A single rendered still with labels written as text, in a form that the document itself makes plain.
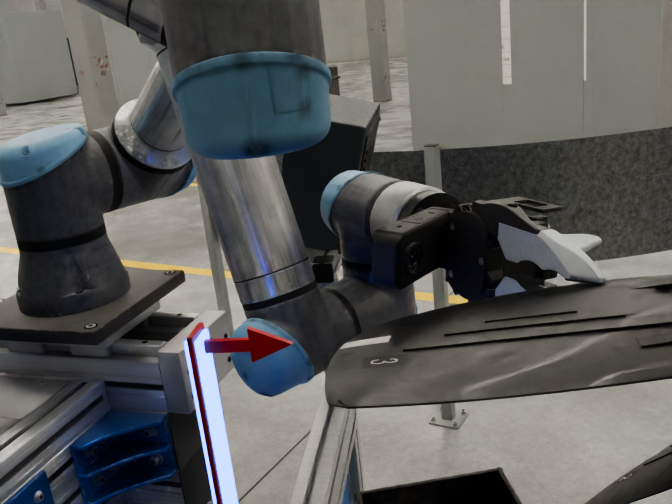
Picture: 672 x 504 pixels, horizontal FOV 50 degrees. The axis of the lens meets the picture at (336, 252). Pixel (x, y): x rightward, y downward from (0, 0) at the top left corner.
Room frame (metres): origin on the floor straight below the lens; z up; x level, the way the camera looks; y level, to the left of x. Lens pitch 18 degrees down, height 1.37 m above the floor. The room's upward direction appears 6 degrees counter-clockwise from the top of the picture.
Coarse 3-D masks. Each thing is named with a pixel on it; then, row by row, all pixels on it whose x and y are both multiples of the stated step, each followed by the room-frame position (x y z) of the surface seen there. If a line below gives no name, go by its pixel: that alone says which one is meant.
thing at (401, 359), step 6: (402, 354) 0.38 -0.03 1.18; (366, 360) 0.38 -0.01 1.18; (372, 360) 0.38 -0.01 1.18; (378, 360) 0.38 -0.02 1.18; (384, 360) 0.38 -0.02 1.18; (390, 360) 0.38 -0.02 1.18; (396, 360) 0.37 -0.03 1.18; (402, 360) 0.37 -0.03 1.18; (366, 366) 0.37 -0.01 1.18; (372, 366) 0.37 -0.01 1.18; (378, 366) 0.37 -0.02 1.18; (384, 366) 0.37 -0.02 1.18
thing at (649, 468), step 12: (660, 456) 0.54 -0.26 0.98; (636, 468) 0.56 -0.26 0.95; (648, 468) 0.53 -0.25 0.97; (660, 468) 0.51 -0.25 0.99; (636, 480) 0.52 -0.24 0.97; (648, 480) 0.50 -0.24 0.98; (660, 480) 0.48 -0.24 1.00; (600, 492) 0.56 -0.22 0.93; (612, 492) 0.53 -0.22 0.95; (624, 492) 0.51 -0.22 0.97; (636, 492) 0.49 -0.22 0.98; (648, 492) 0.48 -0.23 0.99; (660, 492) 0.47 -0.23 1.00
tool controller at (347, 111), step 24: (336, 96) 1.23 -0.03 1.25; (336, 120) 0.99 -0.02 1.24; (360, 120) 1.02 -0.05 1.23; (336, 144) 0.99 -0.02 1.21; (360, 144) 0.98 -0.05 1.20; (288, 168) 1.00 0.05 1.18; (312, 168) 0.99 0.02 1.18; (336, 168) 0.99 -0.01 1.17; (360, 168) 1.00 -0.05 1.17; (288, 192) 1.00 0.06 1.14; (312, 192) 0.99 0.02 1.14; (312, 216) 0.99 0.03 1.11; (312, 240) 0.99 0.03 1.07; (336, 240) 0.99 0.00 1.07
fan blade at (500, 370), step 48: (576, 288) 0.45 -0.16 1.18; (624, 288) 0.42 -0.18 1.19; (384, 336) 0.43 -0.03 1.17; (432, 336) 0.41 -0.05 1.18; (480, 336) 0.39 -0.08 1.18; (528, 336) 0.38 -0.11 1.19; (576, 336) 0.37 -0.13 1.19; (624, 336) 0.36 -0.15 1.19; (336, 384) 0.35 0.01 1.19; (384, 384) 0.34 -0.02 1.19; (432, 384) 0.34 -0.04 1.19; (480, 384) 0.33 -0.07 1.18; (528, 384) 0.33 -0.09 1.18; (576, 384) 0.32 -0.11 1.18; (624, 384) 0.32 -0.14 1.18
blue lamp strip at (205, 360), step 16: (208, 336) 0.44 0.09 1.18; (208, 368) 0.43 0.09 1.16; (208, 384) 0.42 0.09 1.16; (208, 400) 0.42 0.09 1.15; (208, 416) 0.42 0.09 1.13; (224, 432) 0.43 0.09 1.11; (224, 448) 0.43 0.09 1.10; (224, 464) 0.42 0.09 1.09; (224, 480) 0.42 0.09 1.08; (224, 496) 0.42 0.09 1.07
